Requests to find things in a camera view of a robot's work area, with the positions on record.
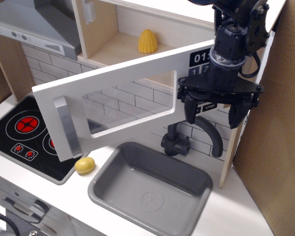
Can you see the grey oven front panel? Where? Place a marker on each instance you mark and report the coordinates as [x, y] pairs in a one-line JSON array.
[[33, 210]]

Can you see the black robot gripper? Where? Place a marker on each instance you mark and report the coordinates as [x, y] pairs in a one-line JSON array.
[[220, 82]]

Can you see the grey microwave door handle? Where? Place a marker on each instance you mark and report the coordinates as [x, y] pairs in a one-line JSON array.
[[63, 112]]

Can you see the grey plastic sink basin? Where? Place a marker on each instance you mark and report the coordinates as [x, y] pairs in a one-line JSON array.
[[152, 190]]

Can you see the white door hinge block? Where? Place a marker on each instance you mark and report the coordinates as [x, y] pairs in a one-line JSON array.
[[89, 13]]

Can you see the yellow toy potato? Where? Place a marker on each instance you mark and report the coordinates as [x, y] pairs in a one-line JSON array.
[[84, 165]]

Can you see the brown cardboard panel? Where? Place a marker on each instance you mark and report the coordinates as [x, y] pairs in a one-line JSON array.
[[265, 158]]

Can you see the black toy stove top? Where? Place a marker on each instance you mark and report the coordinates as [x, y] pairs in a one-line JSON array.
[[25, 140]]

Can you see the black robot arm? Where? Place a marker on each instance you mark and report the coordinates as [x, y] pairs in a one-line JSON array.
[[240, 30]]

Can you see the yellow toy corn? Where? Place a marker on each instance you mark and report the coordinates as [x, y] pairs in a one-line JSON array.
[[147, 42]]

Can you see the white microwave door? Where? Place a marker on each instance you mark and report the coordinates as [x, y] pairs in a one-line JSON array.
[[116, 102]]

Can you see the grey range hood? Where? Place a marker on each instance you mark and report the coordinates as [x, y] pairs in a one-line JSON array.
[[40, 24]]

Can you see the dark grey toy faucet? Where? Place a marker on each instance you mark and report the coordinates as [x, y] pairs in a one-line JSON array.
[[174, 144]]

